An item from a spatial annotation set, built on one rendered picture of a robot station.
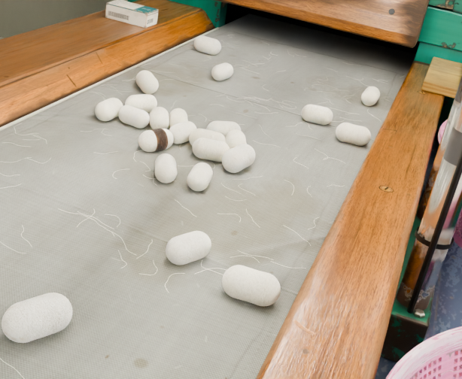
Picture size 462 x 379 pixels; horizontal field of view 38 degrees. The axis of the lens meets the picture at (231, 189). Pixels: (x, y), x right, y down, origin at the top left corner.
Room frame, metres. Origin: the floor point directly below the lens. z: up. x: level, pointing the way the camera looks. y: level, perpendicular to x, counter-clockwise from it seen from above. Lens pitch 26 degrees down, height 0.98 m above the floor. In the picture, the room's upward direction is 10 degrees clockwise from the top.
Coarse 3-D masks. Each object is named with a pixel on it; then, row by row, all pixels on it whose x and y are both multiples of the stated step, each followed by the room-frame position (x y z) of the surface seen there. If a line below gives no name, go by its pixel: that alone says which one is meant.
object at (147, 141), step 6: (144, 132) 0.54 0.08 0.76; (150, 132) 0.54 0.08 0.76; (168, 132) 0.55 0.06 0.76; (138, 138) 0.54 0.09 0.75; (144, 138) 0.53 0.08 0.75; (150, 138) 0.54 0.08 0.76; (156, 138) 0.54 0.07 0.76; (168, 138) 0.55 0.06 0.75; (144, 144) 0.53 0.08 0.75; (150, 144) 0.53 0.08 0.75; (156, 144) 0.54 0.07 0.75; (168, 144) 0.55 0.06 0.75; (144, 150) 0.54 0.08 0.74; (150, 150) 0.54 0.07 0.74
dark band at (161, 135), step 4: (160, 128) 0.55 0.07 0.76; (156, 132) 0.54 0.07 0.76; (160, 132) 0.54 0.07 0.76; (164, 132) 0.55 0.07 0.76; (156, 136) 0.54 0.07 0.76; (160, 136) 0.54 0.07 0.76; (164, 136) 0.54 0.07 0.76; (160, 140) 0.54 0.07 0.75; (164, 140) 0.54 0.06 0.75; (160, 144) 0.54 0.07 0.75; (164, 144) 0.54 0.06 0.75; (160, 148) 0.54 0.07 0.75; (164, 148) 0.54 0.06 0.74
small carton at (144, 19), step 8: (120, 0) 0.91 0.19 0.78; (112, 8) 0.88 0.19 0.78; (120, 8) 0.88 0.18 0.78; (128, 8) 0.87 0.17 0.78; (136, 8) 0.88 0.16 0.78; (144, 8) 0.89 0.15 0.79; (152, 8) 0.90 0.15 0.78; (112, 16) 0.88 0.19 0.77; (120, 16) 0.88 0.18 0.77; (128, 16) 0.87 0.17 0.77; (136, 16) 0.87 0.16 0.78; (144, 16) 0.87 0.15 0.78; (152, 16) 0.88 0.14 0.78; (136, 24) 0.87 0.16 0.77; (144, 24) 0.87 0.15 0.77; (152, 24) 0.88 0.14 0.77
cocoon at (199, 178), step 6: (204, 162) 0.50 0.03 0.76; (192, 168) 0.49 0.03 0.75; (198, 168) 0.49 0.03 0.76; (204, 168) 0.49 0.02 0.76; (210, 168) 0.50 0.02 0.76; (192, 174) 0.48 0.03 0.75; (198, 174) 0.48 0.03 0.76; (204, 174) 0.48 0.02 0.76; (210, 174) 0.49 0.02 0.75; (192, 180) 0.48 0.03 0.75; (198, 180) 0.48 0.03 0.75; (204, 180) 0.48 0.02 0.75; (210, 180) 0.49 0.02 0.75; (192, 186) 0.48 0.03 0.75; (198, 186) 0.48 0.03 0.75; (204, 186) 0.48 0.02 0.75
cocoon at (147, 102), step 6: (132, 96) 0.62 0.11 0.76; (138, 96) 0.62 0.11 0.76; (144, 96) 0.63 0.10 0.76; (150, 96) 0.63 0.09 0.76; (126, 102) 0.62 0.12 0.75; (132, 102) 0.62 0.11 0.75; (138, 102) 0.62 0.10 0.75; (144, 102) 0.62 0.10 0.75; (150, 102) 0.63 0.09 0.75; (156, 102) 0.63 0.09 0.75; (138, 108) 0.62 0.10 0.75; (144, 108) 0.62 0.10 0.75; (150, 108) 0.63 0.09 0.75
